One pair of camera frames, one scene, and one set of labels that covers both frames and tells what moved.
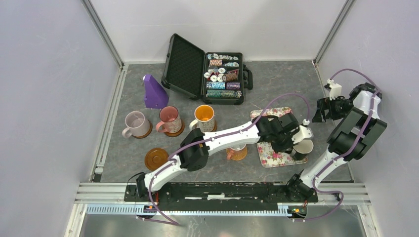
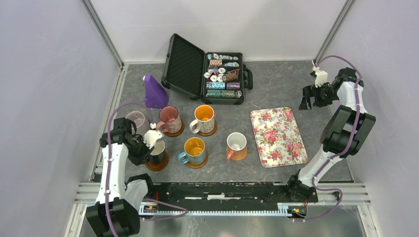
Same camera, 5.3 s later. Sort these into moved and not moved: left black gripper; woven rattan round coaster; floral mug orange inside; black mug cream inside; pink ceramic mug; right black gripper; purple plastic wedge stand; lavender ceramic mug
Moved: left black gripper; right black gripper; black mug cream inside
Not moved: pink ceramic mug; woven rattan round coaster; purple plastic wedge stand; floral mug orange inside; lavender ceramic mug
